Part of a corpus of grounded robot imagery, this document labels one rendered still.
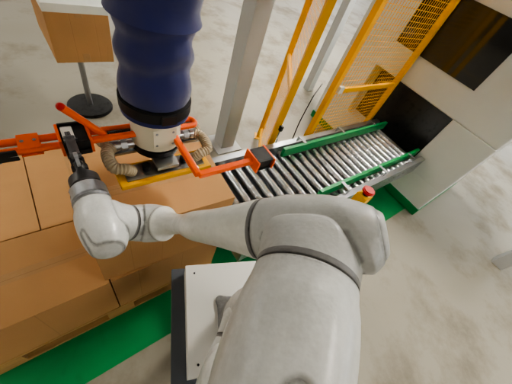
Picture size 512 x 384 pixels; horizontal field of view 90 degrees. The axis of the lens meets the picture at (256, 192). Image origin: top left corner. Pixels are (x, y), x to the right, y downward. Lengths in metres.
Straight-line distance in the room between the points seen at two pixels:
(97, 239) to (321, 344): 0.55
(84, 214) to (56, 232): 0.89
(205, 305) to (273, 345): 0.85
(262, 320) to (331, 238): 0.12
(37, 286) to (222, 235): 1.18
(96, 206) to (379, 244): 0.62
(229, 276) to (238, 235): 0.75
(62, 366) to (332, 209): 1.79
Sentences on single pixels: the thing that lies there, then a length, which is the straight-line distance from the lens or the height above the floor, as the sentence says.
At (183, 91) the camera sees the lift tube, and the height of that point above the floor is 1.43.
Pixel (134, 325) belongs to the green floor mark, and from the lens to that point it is 1.92.
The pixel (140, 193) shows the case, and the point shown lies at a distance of 1.17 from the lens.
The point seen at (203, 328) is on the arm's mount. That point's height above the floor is 0.82.
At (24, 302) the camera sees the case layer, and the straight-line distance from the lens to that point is 1.50.
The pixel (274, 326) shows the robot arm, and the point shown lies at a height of 1.64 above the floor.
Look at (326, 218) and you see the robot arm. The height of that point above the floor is 1.65.
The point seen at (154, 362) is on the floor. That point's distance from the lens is 1.88.
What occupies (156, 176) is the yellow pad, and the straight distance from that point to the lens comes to 0.99.
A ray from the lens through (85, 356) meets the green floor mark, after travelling 1.93.
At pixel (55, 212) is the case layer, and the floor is 0.54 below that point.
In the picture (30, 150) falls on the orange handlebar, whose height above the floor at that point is 1.24.
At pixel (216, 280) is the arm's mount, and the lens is 1.12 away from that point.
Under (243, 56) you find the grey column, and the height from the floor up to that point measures 1.01.
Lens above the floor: 1.87
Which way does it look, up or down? 48 degrees down
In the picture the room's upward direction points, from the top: 25 degrees clockwise
